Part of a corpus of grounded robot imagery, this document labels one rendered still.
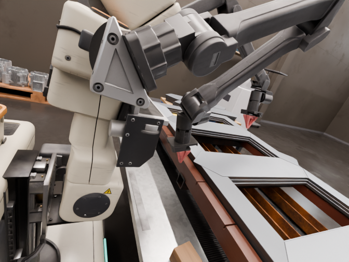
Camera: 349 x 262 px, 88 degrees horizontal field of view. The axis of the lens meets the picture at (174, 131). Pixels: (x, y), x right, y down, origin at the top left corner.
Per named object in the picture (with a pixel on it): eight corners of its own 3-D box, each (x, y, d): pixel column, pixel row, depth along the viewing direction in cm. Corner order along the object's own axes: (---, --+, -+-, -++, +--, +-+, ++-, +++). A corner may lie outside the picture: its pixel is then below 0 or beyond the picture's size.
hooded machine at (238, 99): (221, 132, 406) (252, 65, 350) (205, 120, 457) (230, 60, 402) (244, 135, 444) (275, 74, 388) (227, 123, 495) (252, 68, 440)
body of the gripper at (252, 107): (247, 113, 105) (251, 101, 104) (262, 116, 96) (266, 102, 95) (239, 112, 102) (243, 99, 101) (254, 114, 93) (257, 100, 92)
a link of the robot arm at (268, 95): (253, 77, 98) (265, 79, 91) (268, 81, 103) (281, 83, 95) (245, 99, 102) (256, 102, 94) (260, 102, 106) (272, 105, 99)
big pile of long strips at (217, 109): (220, 110, 221) (222, 105, 219) (241, 123, 188) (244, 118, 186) (160, 96, 186) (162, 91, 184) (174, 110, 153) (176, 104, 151)
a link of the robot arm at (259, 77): (215, 15, 80) (230, 10, 70) (224, 7, 80) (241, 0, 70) (251, 88, 101) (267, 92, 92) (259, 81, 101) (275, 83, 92)
